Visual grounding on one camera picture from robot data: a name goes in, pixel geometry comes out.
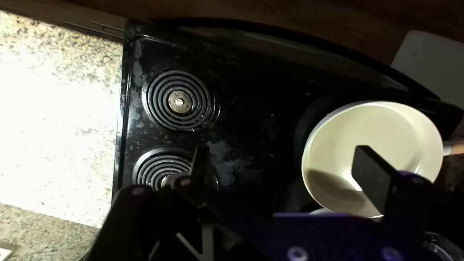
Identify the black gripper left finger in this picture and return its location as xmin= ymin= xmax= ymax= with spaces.
xmin=89 ymin=145 xmax=273 ymax=261

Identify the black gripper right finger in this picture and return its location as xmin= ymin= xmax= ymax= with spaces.
xmin=351 ymin=144 xmax=464 ymax=261

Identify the coil stove burner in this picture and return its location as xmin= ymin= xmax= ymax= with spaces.
xmin=131 ymin=148 xmax=222 ymax=193
xmin=143 ymin=69 xmax=222 ymax=134

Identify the white ceramic pot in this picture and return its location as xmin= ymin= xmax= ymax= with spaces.
xmin=301 ymin=101 xmax=464 ymax=219

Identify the black electric stove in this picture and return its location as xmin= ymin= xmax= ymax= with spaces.
xmin=112 ymin=19 xmax=464 ymax=261

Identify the white flat board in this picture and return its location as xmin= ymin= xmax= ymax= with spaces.
xmin=390 ymin=29 xmax=464 ymax=111

